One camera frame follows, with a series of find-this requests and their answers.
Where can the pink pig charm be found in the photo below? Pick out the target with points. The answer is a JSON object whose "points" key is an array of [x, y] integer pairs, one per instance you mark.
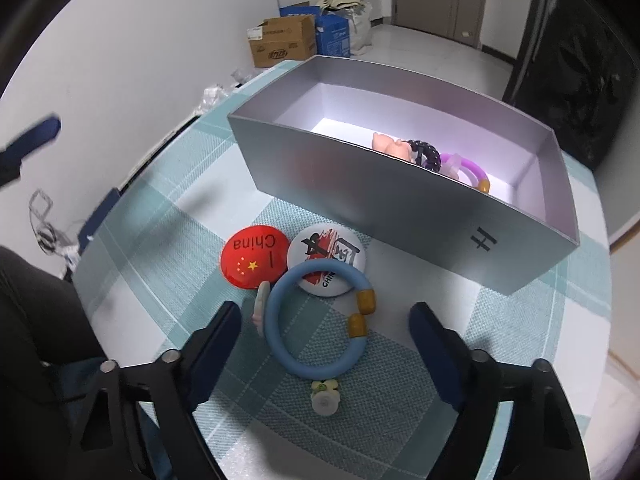
{"points": [[387, 144]]}

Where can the black backpack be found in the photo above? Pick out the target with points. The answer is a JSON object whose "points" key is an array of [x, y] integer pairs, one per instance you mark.
{"points": [[575, 60]]}

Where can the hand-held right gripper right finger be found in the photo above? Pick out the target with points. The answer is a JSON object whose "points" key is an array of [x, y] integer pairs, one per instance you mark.
{"points": [[440, 355]]}

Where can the white plastic parcel bag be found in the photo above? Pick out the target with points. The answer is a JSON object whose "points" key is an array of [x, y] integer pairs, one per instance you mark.
{"points": [[217, 97]]}

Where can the grey parcel bag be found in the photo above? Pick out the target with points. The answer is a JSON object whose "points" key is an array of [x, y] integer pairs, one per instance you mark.
{"points": [[244, 76]]}

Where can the teal checked tablecloth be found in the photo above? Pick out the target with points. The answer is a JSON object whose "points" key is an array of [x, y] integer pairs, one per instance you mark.
{"points": [[165, 210]]}

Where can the white tote bag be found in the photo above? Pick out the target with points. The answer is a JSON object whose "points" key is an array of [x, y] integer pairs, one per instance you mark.
{"points": [[357, 20]]}

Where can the red round badge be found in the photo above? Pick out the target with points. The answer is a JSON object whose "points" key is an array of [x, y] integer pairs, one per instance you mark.
{"points": [[250, 260]]}

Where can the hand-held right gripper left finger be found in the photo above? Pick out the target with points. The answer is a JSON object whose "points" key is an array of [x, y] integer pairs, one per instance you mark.
{"points": [[215, 355]]}

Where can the white round badge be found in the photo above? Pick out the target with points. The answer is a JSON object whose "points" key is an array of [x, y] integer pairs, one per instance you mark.
{"points": [[325, 242]]}

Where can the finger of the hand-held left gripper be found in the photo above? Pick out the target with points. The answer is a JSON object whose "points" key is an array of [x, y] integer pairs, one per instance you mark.
{"points": [[35, 135]]}

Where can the pink white hair clip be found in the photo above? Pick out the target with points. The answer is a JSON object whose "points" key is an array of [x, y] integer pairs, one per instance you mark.
{"points": [[260, 310]]}

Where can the brown cardboard box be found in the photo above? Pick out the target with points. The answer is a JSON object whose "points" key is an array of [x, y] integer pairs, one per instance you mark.
{"points": [[280, 42]]}

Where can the blue printed carton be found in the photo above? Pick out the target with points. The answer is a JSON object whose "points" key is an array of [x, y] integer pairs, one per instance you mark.
{"points": [[297, 11], [332, 35]]}

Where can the silver rectangular box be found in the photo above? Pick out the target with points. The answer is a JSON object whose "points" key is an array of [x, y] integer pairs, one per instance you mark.
{"points": [[400, 210]]}

